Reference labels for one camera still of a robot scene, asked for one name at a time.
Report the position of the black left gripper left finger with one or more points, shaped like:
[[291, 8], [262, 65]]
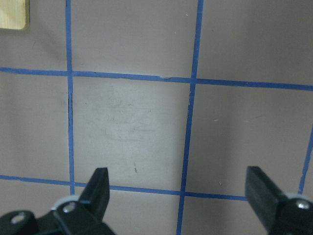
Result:
[[84, 216]]

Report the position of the wooden cup stand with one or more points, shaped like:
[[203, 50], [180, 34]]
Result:
[[14, 14]]

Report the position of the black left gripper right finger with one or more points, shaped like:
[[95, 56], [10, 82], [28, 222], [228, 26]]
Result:
[[280, 213]]

